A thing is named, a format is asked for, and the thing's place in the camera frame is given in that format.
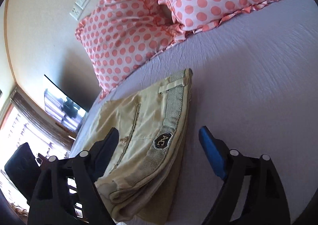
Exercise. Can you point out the white wall switch outlet plate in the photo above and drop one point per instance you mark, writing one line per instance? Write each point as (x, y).
(78, 8)

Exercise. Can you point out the lavender bed mattress sheet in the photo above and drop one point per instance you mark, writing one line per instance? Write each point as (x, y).
(254, 86)

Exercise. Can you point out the window with brown curtain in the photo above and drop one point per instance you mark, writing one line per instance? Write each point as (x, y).
(16, 129)

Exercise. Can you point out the khaki tan pants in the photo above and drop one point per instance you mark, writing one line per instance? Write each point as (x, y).
(142, 174)

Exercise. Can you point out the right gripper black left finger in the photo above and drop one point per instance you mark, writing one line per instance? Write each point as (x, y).
(85, 169)

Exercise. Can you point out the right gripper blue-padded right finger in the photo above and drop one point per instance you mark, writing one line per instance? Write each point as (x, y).
(265, 203)

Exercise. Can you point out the wall-mounted flat television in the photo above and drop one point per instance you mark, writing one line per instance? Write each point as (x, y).
(62, 108)

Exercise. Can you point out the left pink polka-dot pillow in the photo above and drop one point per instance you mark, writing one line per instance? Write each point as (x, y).
(119, 36)

